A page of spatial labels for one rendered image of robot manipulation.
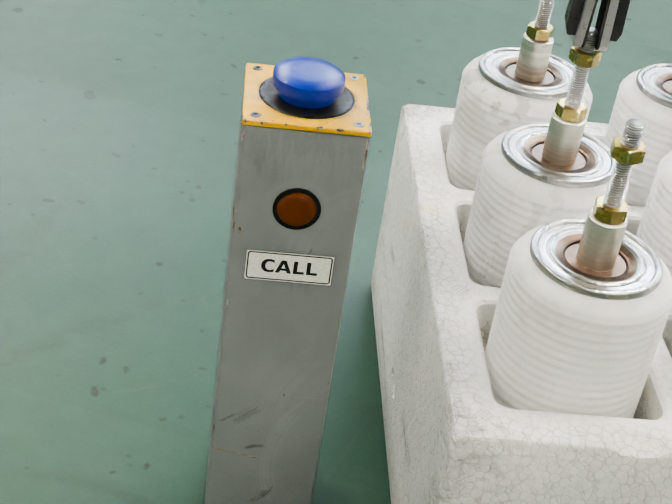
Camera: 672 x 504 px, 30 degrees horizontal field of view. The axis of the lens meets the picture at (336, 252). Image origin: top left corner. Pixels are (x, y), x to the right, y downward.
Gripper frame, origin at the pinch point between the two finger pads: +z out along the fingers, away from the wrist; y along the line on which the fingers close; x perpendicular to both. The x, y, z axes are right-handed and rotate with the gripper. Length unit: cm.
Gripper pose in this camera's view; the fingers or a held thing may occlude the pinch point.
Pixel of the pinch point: (595, 14)
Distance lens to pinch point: 78.4
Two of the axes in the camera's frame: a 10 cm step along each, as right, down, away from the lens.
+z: -1.3, 8.2, 5.5
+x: 0.8, -5.5, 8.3
